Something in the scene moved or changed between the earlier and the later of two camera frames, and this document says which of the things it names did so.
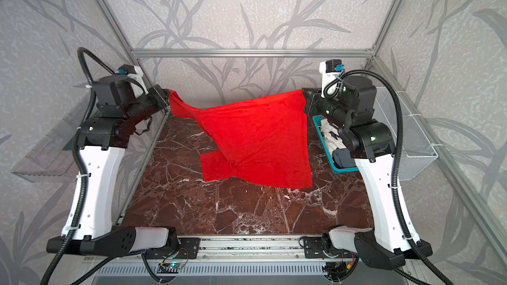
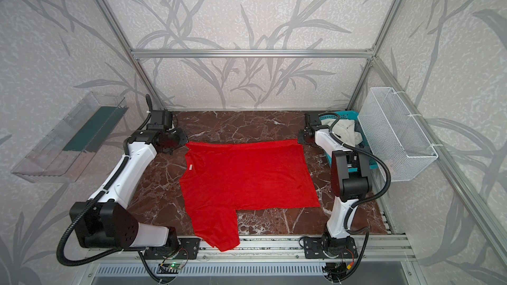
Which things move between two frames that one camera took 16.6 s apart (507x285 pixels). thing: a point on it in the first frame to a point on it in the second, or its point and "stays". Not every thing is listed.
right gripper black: x=311 y=100 to x=304 y=136
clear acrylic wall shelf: x=51 y=160 stays
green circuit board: x=168 y=268 stays
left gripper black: x=160 y=97 to x=176 y=141
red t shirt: x=263 y=142 to x=218 y=179
